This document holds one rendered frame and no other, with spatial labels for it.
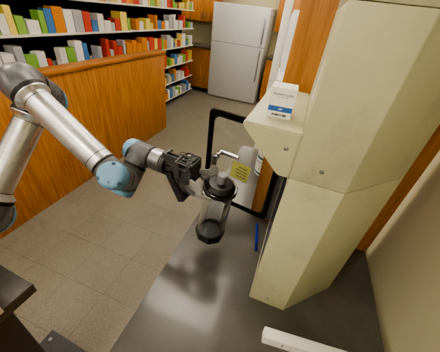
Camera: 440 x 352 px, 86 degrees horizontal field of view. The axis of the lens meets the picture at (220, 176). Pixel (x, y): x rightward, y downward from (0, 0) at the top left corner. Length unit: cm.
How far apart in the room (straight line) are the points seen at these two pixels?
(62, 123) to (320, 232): 70
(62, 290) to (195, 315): 142
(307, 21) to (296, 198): 49
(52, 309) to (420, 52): 208
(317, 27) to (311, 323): 85
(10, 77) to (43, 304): 156
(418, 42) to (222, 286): 76
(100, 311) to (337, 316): 147
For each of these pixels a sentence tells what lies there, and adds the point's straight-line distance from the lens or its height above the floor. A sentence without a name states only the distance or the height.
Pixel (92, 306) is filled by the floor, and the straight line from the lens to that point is 197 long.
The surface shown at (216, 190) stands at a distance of 68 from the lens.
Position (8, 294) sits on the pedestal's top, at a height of 94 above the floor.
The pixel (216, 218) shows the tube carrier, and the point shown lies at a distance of 74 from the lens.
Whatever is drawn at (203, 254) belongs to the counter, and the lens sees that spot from 92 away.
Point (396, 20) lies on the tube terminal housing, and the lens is 44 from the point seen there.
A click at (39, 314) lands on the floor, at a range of 206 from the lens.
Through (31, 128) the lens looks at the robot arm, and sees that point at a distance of 96.
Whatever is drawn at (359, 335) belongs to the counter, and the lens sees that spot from 94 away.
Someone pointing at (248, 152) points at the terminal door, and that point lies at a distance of 87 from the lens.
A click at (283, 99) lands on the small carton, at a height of 155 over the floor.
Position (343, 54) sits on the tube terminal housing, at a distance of 43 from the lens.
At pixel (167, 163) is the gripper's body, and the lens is 77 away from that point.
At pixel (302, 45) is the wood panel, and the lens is 80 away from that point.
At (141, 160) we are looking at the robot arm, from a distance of 81.
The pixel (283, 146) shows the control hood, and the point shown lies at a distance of 48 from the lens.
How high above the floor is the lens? 168
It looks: 35 degrees down
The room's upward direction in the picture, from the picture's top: 7 degrees clockwise
